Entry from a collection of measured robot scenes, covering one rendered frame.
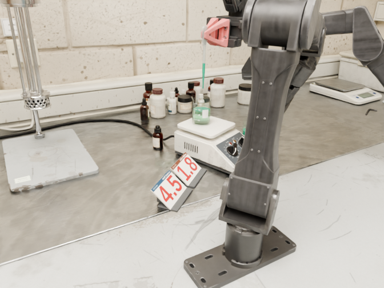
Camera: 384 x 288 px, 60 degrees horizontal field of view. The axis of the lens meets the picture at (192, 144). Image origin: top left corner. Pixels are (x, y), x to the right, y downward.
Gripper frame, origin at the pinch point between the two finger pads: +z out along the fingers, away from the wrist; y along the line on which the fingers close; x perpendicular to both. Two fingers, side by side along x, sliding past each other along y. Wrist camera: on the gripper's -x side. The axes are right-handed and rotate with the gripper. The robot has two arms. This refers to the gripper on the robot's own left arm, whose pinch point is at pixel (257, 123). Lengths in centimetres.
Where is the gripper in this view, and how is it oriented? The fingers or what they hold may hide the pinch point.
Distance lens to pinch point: 86.4
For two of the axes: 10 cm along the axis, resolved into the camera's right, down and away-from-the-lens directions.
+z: -3.9, 6.4, 6.6
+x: 8.0, 5.9, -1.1
